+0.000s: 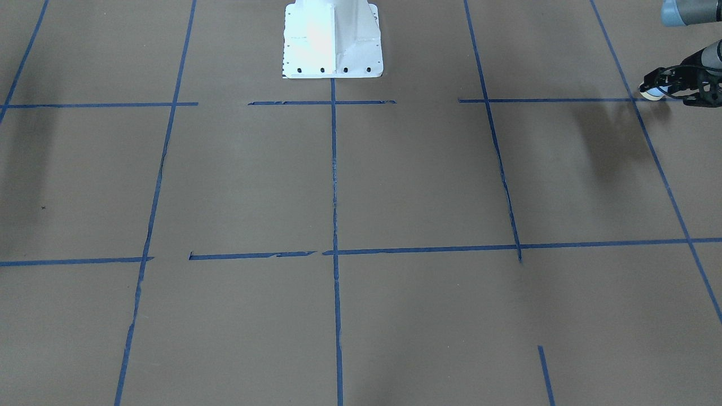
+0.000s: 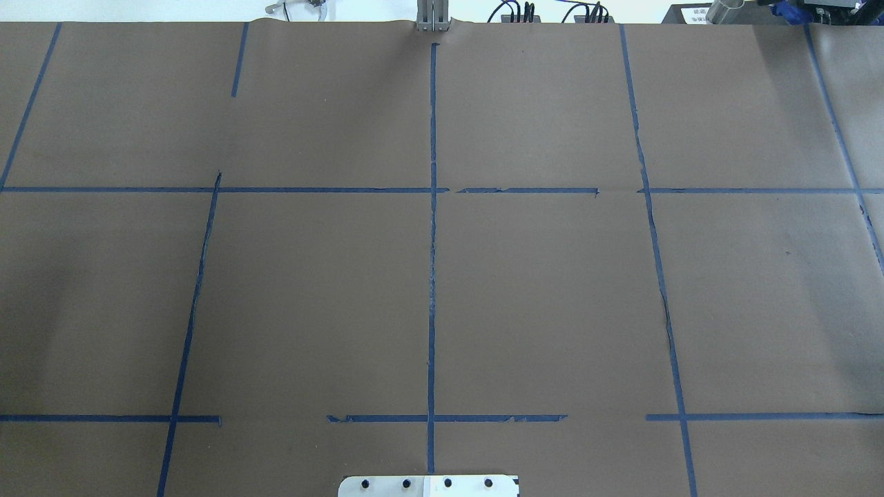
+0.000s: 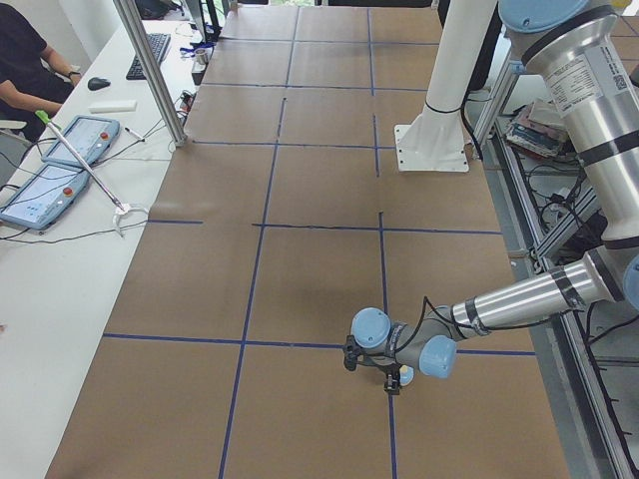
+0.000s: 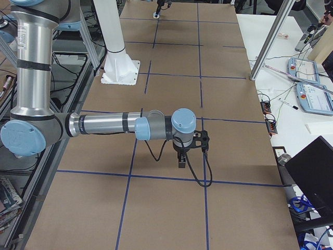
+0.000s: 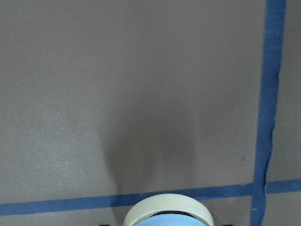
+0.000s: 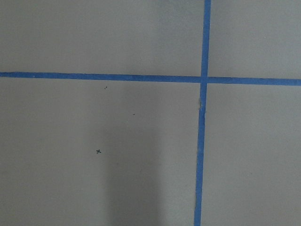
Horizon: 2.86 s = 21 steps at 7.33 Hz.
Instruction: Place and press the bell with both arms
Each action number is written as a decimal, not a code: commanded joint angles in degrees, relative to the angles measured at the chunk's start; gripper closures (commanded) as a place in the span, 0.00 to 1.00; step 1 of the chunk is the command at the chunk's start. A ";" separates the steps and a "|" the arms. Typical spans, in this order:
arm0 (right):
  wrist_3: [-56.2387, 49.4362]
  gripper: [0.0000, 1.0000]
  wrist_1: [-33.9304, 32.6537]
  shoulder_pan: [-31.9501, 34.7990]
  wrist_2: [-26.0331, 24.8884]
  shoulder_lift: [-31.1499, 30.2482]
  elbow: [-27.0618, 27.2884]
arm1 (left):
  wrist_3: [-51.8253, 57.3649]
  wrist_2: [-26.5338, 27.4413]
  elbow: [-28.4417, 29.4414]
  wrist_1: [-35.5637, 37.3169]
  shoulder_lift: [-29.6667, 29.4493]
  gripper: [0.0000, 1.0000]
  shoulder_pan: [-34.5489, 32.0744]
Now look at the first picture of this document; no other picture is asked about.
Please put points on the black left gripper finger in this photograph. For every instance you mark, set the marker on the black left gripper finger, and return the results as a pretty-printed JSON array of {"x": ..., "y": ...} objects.
[{"x": 656, "y": 79}]

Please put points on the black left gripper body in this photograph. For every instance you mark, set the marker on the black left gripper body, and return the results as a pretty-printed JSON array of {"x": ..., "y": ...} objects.
[{"x": 691, "y": 77}]

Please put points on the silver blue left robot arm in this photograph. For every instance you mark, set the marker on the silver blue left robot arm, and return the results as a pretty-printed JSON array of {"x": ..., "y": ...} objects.
[{"x": 686, "y": 13}]

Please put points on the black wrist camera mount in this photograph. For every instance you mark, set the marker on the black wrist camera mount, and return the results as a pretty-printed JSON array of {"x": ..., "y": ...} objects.
[{"x": 705, "y": 84}]

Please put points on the white pedestal column base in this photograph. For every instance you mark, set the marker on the white pedestal column base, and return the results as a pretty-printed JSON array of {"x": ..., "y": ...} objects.
[{"x": 332, "y": 39}]

